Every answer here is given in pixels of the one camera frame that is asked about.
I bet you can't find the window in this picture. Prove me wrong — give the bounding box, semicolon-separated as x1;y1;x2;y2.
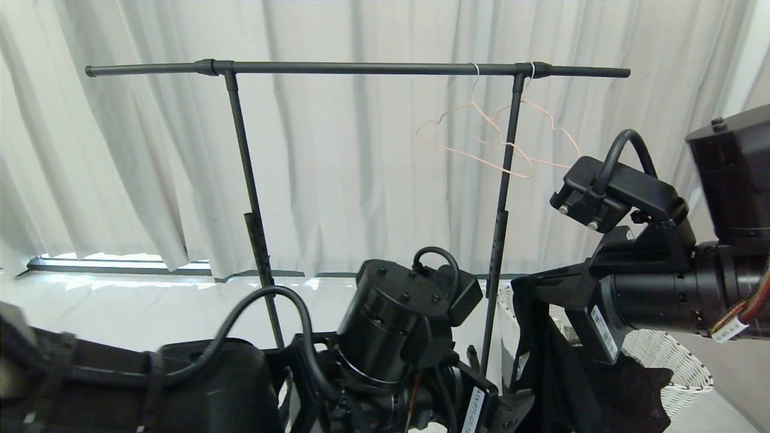
27;251;212;278

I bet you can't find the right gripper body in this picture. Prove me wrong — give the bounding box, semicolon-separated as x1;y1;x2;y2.
565;247;728;364

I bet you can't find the black garment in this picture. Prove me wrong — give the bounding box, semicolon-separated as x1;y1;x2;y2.
510;274;673;433

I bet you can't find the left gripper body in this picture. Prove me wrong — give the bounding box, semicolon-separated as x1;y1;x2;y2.
397;361;500;433

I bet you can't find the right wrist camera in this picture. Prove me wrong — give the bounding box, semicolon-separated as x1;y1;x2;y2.
549;155;697;274

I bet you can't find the white laundry basket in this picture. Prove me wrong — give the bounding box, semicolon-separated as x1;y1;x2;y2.
496;283;713;419

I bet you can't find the pink clothes hanger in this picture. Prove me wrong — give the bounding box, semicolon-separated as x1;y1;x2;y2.
478;78;582;169
414;75;535;180

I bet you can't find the black clothes rack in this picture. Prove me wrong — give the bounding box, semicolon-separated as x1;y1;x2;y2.
84;59;631;376

